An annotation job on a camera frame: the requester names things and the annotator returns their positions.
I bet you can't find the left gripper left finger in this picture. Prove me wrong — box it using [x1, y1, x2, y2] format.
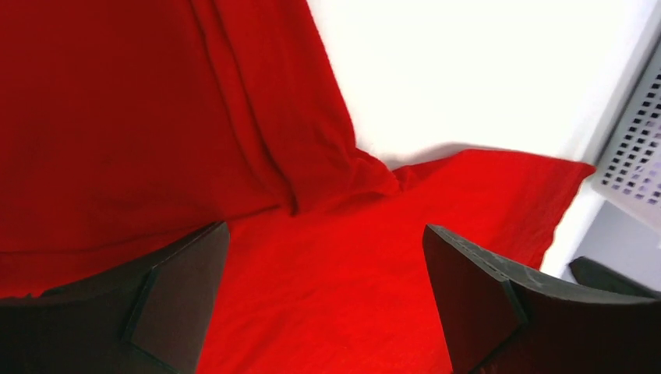
[1, 223, 230, 373]

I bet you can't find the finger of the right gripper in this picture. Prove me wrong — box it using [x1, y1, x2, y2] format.
[568, 256, 660, 299]

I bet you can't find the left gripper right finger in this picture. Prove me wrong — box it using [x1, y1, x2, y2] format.
[422, 225, 660, 373]

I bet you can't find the red t shirt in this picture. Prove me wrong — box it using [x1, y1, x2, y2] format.
[1, 1, 595, 373]

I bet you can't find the white plastic basket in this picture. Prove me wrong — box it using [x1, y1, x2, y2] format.
[592, 45, 660, 232]

